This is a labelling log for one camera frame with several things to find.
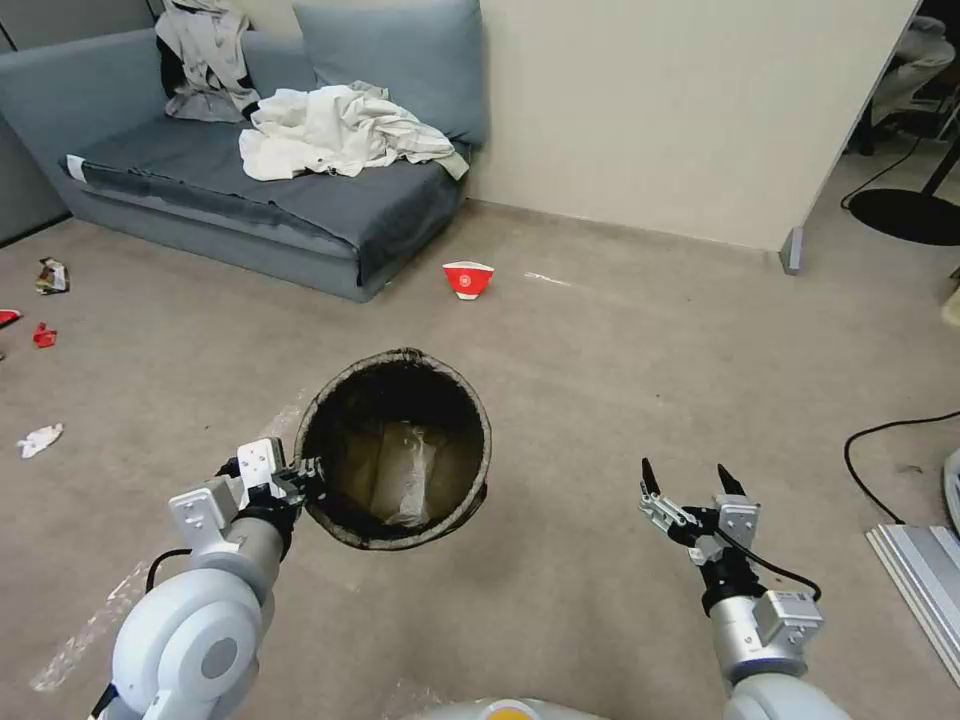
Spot silver aluminium rails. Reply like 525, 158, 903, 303
865, 522, 960, 669

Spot dark round trash can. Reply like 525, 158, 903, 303
293, 346, 494, 551

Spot grey and black jacket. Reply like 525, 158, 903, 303
154, 0, 262, 124

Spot white crumpled tissue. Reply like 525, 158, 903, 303
16, 422, 66, 460

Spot grey-blue sofa cushion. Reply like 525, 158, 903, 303
292, 0, 487, 148

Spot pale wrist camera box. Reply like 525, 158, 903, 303
714, 492, 762, 555
236, 438, 286, 490

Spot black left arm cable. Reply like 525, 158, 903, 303
143, 548, 198, 594

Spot person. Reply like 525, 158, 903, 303
858, 14, 960, 157

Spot red paper cup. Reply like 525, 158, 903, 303
441, 261, 497, 303

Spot crumpled snack wrapper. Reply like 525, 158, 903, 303
33, 257, 73, 297

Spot white crumpled garment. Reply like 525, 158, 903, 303
238, 83, 471, 182

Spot beige partition panel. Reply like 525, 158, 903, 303
464, 0, 925, 274

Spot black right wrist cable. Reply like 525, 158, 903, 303
708, 524, 824, 603

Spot grey-blue sofa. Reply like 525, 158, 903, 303
0, 0, 487, 304

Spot black floor cable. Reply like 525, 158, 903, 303
843, 408, 960, 526

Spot black round stand base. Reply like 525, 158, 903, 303
839, 71, 960, 247

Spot clear plastic bag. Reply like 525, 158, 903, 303
358, 419, 444, 528

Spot white rounded device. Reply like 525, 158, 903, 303
941, 447, 960, 538

